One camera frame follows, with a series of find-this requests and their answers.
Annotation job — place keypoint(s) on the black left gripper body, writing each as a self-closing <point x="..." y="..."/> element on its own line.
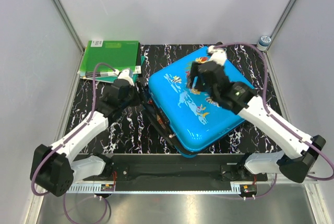
<point x="134" y="98"/>

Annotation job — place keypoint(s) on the green plastic folder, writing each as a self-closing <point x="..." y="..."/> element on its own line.
<point x="118" y="54"/>

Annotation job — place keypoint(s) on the blue capped bottle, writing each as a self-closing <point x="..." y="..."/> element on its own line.
<point x="263" y="43"/>

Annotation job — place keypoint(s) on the aluminium frame rail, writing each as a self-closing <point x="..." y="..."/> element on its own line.
<point x="69" y="25"/>

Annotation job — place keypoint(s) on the blue suitcase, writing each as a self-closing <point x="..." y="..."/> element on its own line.
<point x="195" y="119"/>

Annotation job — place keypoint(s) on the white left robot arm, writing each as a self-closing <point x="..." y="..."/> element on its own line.
<point x="55" y="168"/>

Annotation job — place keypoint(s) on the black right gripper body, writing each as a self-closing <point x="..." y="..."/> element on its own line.
<point x="199" y="84"/>

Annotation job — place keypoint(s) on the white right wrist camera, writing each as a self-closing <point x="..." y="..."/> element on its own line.
<point x="217" y="55"/>

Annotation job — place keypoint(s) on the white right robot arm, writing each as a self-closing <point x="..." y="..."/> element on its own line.
<point x="299" y="150"/>

